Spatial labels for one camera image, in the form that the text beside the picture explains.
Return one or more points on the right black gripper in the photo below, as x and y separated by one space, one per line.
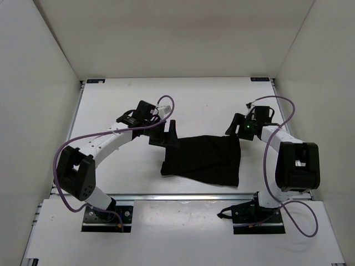
239 119

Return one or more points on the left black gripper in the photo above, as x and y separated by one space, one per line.
165 137

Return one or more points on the black skirt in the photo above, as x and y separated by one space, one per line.
208 159

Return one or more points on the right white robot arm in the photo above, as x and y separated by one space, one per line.
298 164

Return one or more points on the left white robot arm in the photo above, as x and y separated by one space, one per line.
76 161

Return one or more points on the right blue label sticker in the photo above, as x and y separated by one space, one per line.
259 79

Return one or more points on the blue label sticker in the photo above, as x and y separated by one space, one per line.
95 81
259 79

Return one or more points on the left blue label sticker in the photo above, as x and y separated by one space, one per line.
95 81

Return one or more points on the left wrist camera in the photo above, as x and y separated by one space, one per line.
162 110

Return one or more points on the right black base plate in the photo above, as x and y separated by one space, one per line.
250 218

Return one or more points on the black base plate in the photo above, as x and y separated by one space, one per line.
250 218
99 222

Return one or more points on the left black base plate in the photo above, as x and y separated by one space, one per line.
99 222

